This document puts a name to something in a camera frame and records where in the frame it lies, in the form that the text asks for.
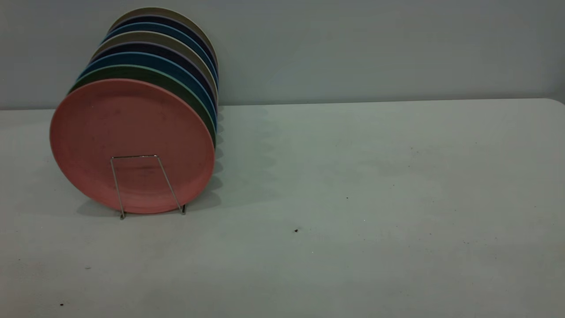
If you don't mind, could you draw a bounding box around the pink round plate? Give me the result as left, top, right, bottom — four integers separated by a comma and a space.
49, 79, 216, 215

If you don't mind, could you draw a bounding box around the blue round plate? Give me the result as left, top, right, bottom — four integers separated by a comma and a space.
102, 22, 218, 84
78, 52, 218, 131

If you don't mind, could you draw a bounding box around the green round plate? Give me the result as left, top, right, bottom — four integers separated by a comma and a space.
68, 65, 217, 147

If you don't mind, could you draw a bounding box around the dark purple round plate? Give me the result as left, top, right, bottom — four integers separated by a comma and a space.
91, 42, 218, 111
110, 15, 218, 71

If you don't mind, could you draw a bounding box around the beige round plate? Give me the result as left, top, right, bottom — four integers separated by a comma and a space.
90, 31, 218, 100
109, 7, 218, 67

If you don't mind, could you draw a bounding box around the metal wire plate rack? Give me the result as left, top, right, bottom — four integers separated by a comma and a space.
109, 154, 187, 220

